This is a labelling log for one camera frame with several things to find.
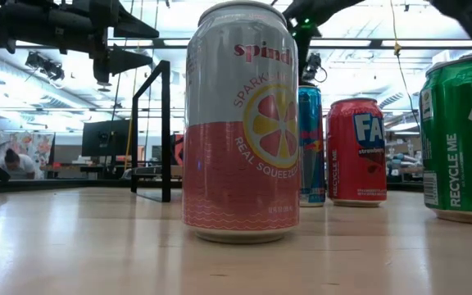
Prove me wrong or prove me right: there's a yellow rope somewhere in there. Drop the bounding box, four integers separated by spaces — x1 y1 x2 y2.
124 67 138 171

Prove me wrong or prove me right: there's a red background object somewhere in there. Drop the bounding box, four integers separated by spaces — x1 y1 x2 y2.
172 134 184 166

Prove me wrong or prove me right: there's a cluttered background workbench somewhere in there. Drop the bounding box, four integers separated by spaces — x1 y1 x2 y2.
385 138 424 177

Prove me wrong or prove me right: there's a black ceiling camera with cables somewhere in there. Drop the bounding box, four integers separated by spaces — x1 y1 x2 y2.
25 51 66 82

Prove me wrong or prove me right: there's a red Fanta strawberry can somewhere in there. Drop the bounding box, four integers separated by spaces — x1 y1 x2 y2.
325 97 388 208

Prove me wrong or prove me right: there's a black overhead frame bar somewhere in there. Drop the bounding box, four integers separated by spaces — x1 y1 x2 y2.
0 38 472 51

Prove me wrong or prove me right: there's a person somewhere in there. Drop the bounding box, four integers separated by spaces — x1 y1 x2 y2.
0 147 36 180

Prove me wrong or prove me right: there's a black hanging camera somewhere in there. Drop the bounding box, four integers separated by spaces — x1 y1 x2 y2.
303 52 328 85

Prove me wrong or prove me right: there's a black frame wooden shelf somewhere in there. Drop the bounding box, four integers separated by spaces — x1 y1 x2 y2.
130 60 184 204

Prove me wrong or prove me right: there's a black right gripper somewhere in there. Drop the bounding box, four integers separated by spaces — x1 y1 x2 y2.
283 0 364 86

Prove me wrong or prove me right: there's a black computer monitor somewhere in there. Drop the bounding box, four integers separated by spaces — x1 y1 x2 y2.
81 119 132 157

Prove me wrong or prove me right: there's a pink grey Spindrift can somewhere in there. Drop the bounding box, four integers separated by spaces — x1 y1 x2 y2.
181 0 302 245

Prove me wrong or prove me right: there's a floral wall banner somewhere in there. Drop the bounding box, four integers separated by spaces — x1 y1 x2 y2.
0 130 56 178

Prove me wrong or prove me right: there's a yellow hanging cord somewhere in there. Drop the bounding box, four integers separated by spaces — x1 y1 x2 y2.
390 0 422 128

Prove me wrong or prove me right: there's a blue Red Bull can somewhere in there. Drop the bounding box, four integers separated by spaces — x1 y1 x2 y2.
297 84 327 208

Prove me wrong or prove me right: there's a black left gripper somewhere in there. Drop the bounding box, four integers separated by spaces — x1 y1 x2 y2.
0 0 160 83

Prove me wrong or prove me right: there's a green Sprite can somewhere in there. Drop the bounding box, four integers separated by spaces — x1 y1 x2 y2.
419 52 472 226

